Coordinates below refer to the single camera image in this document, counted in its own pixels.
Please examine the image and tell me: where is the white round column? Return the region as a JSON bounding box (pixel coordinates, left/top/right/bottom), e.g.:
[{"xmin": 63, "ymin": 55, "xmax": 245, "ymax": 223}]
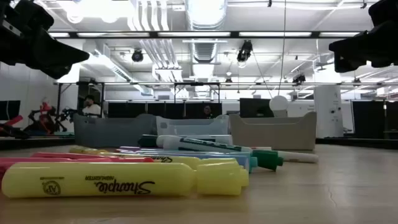
[{"xmin": 313, "ymin": 85, "xmax": 345, "ymax": 139}]

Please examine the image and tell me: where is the person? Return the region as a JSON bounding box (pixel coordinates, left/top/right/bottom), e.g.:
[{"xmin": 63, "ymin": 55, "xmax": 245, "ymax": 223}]
[{"xmin": 82, "ymin": 95, "xmax": 103, "ymax": 118}]

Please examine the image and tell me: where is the teal highlighter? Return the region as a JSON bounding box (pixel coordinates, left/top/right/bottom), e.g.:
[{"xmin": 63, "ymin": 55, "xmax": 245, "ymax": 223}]
[{"xmin": 248, "ymin": 156, "xmax": 259, "ymax": 173}]

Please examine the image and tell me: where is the clear plastic bin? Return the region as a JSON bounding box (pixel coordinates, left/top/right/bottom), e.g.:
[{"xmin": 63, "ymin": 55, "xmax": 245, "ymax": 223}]
[{"xmin": 155, "ymin": 114, "xmax": 230, "ymax": 137}]

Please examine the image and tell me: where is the yellow capped white marker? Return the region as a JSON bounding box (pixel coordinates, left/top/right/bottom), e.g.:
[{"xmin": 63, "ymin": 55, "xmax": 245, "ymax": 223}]
[{"xmin": 275, "ymin": 150, "xmax": 320, "ymax": 164}]

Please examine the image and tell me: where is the green capped whiteboard marker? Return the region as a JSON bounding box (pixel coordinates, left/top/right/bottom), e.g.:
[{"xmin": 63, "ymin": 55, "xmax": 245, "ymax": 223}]
[{"xmin": 161, "ymin": 136, "xmax": 284, "ymax": 172}]

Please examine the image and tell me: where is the yellow Sharpie highlighter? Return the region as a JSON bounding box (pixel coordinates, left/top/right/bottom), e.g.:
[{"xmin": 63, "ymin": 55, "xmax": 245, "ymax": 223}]
[
  {"xmin": 68, "ymin": 146, "xmax": 240, "ymax": 170},
  {"xmin": 1, "ymin": 161, "xmax": 249, "ymax": 199}
]

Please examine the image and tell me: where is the white light bulb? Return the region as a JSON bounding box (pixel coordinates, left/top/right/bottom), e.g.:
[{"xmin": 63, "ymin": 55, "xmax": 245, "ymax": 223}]
[{"xmin": 269, "ymin": 95, "xmax": 290, "ymax": 118}]

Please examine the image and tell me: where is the black ceiling spotlight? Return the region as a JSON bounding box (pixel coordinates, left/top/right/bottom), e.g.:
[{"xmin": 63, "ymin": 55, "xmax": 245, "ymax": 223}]
[
  {"xmin": 131, "ymin": 49, "xmax": 144, "ymax": 63},
  {"xmin": 292, "ymin": 73, "xmax": 307, "ymax": 85},
  {"xmin": 236, "ymin": 40, "xmax": 253, "ymax": 62}
]

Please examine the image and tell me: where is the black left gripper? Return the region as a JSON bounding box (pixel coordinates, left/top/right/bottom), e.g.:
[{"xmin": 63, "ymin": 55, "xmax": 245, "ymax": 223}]
[{"xmin": 0, "ymin": 0, "xmax": 90, "ymax": 80}]

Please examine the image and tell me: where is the black partition panel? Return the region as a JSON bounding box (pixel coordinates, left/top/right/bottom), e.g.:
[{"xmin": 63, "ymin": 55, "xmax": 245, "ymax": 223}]
[
  {"xmin": 351, "ymin": 100, "xmax": 398, "ymax": 140},
  {"xmin": 107, "ymin": 101, "xmax": 223, "ymax": 119}
]

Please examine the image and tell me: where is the black monitor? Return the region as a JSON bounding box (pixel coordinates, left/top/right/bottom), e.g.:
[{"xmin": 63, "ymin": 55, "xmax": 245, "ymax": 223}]
[
  {"xmin": 239, "ymin": 98, "xmax": 275, "ymax": 118},
  {"xmin": 0, "ymin": 100, "xmax": 21, "ymax": 121}
]

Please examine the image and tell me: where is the blue highlighter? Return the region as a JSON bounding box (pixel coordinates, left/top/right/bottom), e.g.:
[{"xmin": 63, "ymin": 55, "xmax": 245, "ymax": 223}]
[{"xmin": 136, "ymin": 150, "xmax": 251, "ymax": 174}]

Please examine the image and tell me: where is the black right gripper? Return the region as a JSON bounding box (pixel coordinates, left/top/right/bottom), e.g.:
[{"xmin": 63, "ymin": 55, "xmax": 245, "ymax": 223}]
[{"xmin": 328, "ymin": 0, "xmax": 398, "ymax": 73}]

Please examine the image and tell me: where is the light grey plastic bin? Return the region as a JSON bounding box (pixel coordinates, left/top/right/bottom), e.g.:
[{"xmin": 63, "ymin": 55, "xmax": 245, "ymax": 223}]
[{"xmin": 229, "ymin": 111, "xmax": 317, "ymax": 151}]

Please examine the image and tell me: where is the dark grey plastic bin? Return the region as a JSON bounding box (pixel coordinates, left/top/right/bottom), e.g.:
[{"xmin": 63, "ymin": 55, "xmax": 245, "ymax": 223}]
[{"xmin": 73, "ymin": 113, "xmax": 158, "ymax": 148}]

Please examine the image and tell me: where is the dark green capped marker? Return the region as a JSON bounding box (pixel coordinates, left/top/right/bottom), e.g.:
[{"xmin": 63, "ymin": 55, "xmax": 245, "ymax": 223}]
[{"xmin": 138, "ymin": 134, "xmax": 233, "ymax": 147}]

